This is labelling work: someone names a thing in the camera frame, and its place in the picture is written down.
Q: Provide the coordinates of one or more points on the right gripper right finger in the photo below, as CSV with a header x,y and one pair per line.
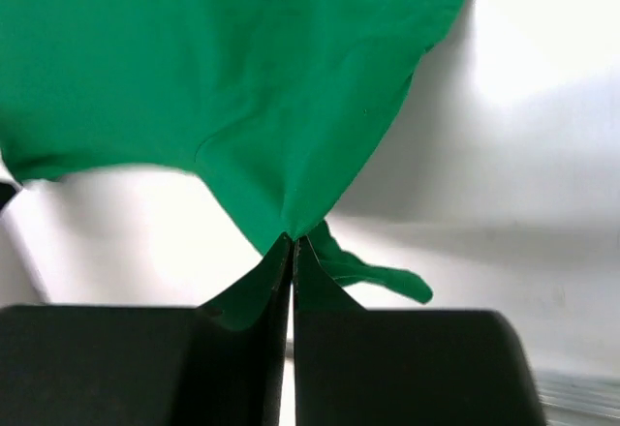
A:
x,y
359,367

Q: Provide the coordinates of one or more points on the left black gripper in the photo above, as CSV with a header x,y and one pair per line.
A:
x,y
8,192

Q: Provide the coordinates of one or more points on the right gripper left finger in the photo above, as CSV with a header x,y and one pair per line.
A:
x,y
220,363

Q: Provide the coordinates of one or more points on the green t shirt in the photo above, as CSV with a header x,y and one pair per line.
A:
x,y
276,105

